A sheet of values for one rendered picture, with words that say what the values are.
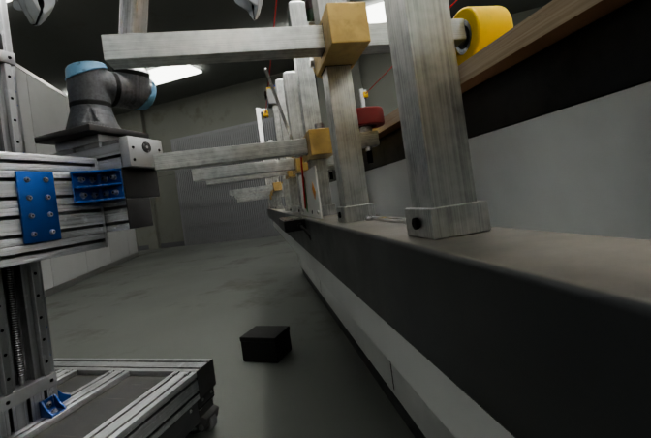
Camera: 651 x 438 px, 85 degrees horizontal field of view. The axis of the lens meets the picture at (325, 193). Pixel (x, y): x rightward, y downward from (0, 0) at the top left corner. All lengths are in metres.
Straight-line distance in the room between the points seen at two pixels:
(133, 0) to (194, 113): 8.04
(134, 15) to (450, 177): 1.32
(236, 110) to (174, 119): 1.75
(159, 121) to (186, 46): 9.61
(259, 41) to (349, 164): 0.20
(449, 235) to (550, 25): 0.26
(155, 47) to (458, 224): 0.39
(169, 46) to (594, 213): 0.51
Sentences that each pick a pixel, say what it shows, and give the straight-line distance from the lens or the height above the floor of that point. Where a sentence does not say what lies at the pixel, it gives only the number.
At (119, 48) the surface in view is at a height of 0.94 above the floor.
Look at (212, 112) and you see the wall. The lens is 9.16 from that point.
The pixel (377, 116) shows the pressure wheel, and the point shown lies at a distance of 0.73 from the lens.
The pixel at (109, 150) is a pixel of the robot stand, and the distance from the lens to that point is 1.23.
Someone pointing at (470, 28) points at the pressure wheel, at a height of 0.94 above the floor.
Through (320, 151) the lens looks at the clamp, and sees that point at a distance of 0.68.
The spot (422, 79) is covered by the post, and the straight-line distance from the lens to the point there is 0.27.
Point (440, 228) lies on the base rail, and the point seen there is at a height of 0.71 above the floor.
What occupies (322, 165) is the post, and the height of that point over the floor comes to 0.81.
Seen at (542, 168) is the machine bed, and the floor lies 0.74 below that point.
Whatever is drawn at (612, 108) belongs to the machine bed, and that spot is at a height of 0.79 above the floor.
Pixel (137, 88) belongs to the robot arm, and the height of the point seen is 1.20.
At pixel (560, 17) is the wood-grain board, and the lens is 0.44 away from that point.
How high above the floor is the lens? 0.74
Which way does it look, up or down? level
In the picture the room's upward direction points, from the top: 8 degrees counter-clockwise
